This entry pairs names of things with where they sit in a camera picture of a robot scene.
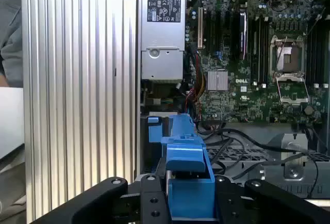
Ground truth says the red yellow wire bundle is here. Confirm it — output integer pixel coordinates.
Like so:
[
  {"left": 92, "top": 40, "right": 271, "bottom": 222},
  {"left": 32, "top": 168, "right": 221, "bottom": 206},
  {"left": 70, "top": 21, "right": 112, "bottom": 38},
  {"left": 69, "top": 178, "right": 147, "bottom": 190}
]
[{"left": 185, "top": 51, "right": 208, "bottom": 121}]

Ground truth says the thick black wire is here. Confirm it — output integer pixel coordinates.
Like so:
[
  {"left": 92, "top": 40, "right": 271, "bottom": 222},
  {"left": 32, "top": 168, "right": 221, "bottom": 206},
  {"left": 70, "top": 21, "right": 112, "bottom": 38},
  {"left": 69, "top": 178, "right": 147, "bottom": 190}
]
[{"left": 206, "top": 128, "right": 330, "bottom": 157}]

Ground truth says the white expansion slot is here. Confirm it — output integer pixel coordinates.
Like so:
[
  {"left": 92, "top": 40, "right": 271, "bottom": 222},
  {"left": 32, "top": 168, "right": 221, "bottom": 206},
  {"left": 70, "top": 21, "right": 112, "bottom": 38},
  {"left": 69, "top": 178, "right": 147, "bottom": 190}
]
[{"left": 197, "top": 7, "right": 204, "bottom": 49}]

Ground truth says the black open PC case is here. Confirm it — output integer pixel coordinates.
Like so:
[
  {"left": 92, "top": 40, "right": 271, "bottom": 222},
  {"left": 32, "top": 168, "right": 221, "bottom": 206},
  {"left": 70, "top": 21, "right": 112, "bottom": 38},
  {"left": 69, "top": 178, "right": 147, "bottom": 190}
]
[{"left": 136, "top": 0, "right": 330, "bottom": 201}]

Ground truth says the silver power supply unit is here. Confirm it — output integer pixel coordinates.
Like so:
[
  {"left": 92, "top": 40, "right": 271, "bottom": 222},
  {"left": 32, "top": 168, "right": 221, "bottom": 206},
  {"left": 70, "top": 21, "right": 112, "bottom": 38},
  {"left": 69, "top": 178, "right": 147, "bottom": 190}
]
[{"left": 140, "top": 0, "right": 186, "bottom": 82}]

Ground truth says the white flat panel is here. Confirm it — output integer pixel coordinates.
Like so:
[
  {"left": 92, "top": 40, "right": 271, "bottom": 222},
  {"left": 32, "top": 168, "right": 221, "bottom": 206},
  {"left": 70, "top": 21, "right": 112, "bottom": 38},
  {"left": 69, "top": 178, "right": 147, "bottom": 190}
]
[{"left": 0, "top": 87, "right": 25, "bottom": 161}]

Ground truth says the metal socket cover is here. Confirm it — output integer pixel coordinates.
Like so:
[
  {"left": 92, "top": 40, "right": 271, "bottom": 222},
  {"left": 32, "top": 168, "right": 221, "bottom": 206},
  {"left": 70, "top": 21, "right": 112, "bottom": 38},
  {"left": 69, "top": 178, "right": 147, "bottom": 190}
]
[{"left": 275, "top": 74, "right": 310, "bottom": 104}]

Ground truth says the person in grey shirt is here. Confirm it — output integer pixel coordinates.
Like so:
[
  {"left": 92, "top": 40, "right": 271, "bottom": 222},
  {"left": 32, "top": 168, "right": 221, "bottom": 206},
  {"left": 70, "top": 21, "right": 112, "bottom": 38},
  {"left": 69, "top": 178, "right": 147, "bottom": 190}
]
[{"left": 0, "top": 0, "right": 24, "bottom": 88}]

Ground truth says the CPU socket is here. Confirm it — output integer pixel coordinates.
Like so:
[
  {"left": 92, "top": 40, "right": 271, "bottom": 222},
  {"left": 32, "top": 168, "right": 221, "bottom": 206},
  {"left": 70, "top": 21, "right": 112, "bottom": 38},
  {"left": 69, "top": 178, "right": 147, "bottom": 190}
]
[{"left": 269, "top": 36, "right": 306, "bottom": 76}]

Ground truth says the thin black wire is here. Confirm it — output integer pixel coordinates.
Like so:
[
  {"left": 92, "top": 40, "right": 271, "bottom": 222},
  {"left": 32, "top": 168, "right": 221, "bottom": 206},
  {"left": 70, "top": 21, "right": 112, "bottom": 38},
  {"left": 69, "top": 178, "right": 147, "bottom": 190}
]
[{"left": 296, "top": 145, "right": 320, "bottom": 199}]

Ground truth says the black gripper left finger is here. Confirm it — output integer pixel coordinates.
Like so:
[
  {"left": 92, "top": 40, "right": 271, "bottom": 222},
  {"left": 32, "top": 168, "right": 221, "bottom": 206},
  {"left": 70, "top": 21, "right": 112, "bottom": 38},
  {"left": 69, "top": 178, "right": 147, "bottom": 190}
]
[{"left": 30, "top": 174, "right": 172, "bottom": 224}]

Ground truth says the hard disk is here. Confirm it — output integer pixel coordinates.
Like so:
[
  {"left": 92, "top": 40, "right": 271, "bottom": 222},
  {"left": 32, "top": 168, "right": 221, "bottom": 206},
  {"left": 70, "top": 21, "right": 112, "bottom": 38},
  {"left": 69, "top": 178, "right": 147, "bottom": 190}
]
[{"left": 161, "top": 114, "right": 216, "bottom": 221}]

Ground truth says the silver chipset heatsink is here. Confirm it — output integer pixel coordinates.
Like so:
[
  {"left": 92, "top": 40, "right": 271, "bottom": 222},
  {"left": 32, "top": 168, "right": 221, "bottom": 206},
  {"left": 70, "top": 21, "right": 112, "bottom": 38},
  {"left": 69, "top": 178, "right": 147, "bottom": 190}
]
[{"left": 207, "top": 70, "right": 229, "bottom": 92}]

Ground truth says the blue plastic bay guide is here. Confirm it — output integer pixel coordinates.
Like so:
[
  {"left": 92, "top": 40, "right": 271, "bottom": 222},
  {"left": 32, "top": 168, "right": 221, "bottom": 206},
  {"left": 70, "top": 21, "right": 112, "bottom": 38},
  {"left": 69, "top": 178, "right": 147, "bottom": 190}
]
[{"left": 147, "top": 116, "right": 171, "bottom": 142}]

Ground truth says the green motherboard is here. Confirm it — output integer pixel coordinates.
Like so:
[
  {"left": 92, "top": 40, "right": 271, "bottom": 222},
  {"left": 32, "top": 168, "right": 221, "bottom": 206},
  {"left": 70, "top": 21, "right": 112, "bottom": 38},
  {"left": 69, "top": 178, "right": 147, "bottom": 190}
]
[{"left": 185, "top": 0, "right": 330, "bottom": 125}]

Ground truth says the black RAM slot row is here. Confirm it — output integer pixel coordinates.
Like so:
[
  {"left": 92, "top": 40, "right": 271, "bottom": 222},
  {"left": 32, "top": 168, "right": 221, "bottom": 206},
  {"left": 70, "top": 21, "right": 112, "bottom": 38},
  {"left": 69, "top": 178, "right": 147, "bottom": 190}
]
[
  {"left": 305, "top": 20, "right": 325, "bottom": 87},
  {"left": 249, "top": 14, "right": 270, "bottom": 87}
]

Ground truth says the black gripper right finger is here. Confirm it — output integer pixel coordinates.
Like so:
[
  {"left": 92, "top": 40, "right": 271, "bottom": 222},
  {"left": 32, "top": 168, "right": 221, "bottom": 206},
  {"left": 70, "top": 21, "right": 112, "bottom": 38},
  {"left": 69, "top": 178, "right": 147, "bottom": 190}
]
[{"left": 215, "top": 175, "right": 330, "bottom": 224}]

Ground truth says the grey metal disk bay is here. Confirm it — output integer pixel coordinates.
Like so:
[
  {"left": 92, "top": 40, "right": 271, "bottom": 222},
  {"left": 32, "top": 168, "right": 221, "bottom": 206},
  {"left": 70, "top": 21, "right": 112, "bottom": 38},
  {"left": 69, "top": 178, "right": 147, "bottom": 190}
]
[{"left": 206, "top": 133, "right": 330, "bottom": 199}]

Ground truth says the thin metal locking lever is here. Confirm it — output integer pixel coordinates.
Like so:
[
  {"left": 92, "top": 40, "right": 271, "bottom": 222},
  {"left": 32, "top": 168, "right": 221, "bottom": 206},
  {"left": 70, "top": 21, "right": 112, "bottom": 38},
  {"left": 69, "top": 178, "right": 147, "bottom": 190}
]
[
  {"left": 307, "top": 7, "right": 326, "bottom": 36},
  {"left": 273, "top": 37, "right": 289, "bottom": 71}
]

